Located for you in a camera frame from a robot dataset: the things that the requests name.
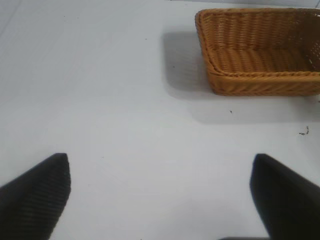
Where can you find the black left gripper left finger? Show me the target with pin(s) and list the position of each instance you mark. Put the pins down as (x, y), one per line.
(32, 197)

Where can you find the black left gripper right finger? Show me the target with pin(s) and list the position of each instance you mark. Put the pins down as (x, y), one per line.
(287, 200)

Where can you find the brown woven wicker basket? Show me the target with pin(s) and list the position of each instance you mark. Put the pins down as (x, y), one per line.
(262, 57)

